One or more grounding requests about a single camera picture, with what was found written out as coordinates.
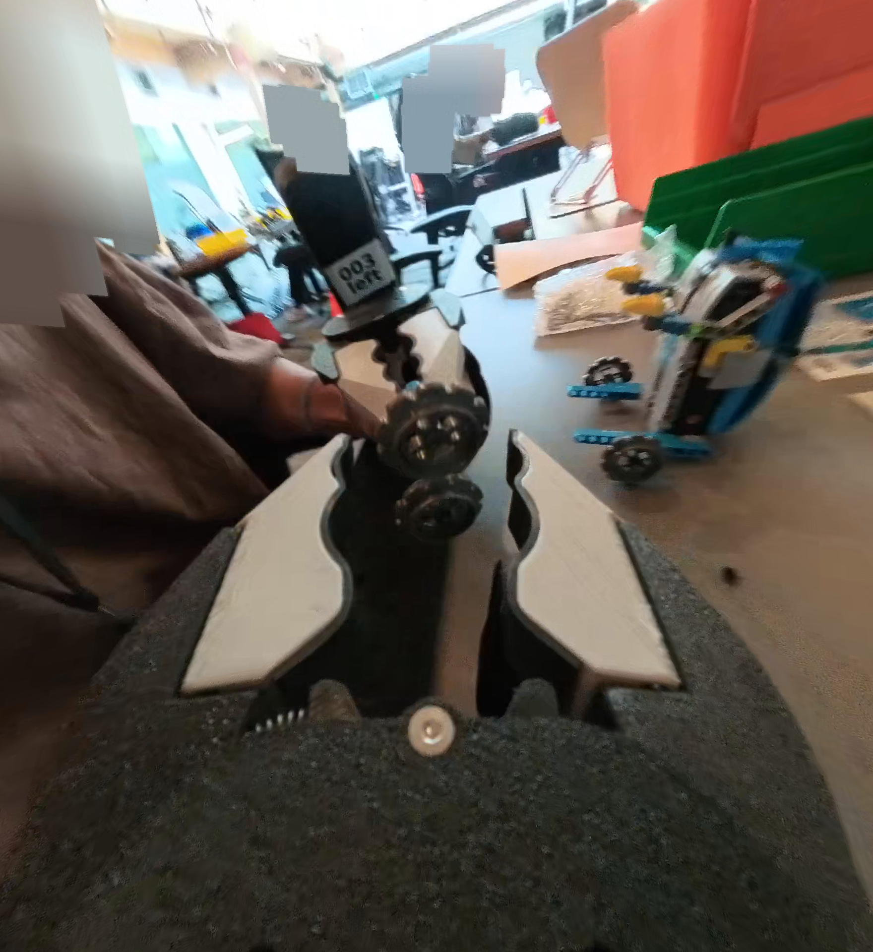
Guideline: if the paper sheet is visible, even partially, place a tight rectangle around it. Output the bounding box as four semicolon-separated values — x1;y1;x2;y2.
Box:
495;223;646;291

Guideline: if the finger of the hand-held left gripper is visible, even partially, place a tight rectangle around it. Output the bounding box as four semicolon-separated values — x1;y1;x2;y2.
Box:
399;306;478;399
332;335;402;406

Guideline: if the green plastic bin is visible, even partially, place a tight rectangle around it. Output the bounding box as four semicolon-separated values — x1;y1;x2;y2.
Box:
641;112;873;246
704;175;873;282

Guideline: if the small grey box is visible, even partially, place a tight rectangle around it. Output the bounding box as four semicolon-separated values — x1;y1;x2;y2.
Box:
474;189;536;272

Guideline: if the blue printed sticker sheet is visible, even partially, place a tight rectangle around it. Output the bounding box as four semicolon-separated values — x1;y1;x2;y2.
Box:
801;294;873;382

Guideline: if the person's left forearm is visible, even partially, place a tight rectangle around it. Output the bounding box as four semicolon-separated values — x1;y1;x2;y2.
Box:
261;360;311;440

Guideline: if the red bag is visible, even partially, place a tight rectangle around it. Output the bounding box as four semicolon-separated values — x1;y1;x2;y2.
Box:
228;312;286;345

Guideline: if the large black toy wheel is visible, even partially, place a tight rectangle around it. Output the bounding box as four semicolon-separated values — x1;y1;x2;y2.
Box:
377;381;488;477

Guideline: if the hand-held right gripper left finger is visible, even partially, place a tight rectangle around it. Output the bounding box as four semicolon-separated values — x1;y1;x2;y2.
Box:
181;433;356;696

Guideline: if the bubble wrap bag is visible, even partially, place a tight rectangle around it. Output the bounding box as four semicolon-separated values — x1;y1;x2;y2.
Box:
533;253;676;336

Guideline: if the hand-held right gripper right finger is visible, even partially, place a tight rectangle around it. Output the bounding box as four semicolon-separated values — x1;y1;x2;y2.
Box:
505;428;683;689

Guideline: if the person's left hand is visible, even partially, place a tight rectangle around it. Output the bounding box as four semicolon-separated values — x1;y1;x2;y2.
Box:
310;375;389;443

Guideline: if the wooden background table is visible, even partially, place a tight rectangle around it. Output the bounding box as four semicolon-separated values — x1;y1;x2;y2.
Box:
176;241;260;315

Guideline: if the person's brown shirt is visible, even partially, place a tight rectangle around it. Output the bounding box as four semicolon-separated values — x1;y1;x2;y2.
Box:
0;238;318;952

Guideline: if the blue grey toy robot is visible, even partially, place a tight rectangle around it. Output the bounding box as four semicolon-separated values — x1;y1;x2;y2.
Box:
566;234;824;484

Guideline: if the small black toy wheel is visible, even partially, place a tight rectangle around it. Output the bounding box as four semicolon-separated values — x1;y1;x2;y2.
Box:
395;476;482;544

